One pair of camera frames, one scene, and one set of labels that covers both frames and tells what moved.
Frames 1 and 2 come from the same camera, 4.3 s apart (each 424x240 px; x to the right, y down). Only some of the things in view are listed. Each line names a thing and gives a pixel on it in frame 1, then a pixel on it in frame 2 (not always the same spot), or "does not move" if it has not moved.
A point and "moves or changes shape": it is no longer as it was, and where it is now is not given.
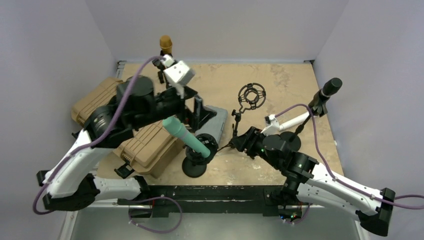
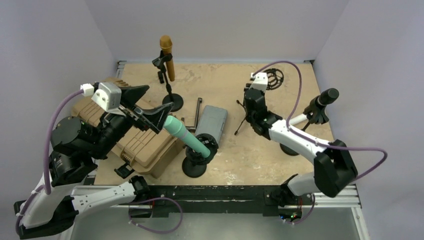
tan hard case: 151,149 does not move
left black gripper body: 171,103 → 114,127
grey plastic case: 215,126 does not move
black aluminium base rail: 161,201 does not move
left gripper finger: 206,114 → 156,120
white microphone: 294,122 does not move
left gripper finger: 198,107 → 130,95
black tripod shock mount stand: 251,96 moves or changes shape
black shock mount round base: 195,164 does not move
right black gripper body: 255,147 → 249,117
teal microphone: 174,126 does not move
